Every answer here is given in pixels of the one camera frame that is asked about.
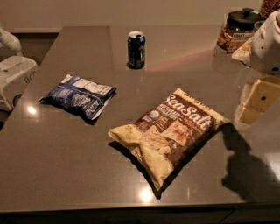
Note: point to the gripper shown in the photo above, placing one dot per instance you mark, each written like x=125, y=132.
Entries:
x=267, y=49

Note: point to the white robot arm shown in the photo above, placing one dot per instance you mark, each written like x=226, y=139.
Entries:
x=262, y=52

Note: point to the blue pepsi can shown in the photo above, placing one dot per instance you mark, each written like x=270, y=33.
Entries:
x=136, y=50

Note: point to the glass jar with black lid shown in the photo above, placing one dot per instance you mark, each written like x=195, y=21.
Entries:
x=237, y=29

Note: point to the glass jar of nuts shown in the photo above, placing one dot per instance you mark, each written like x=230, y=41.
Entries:
x=269, y=6

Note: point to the brown sea salt chip bag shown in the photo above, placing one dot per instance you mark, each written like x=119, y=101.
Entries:
x=164, y=136

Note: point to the blue snack bag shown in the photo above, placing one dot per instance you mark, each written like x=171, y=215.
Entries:
x=78, y=95

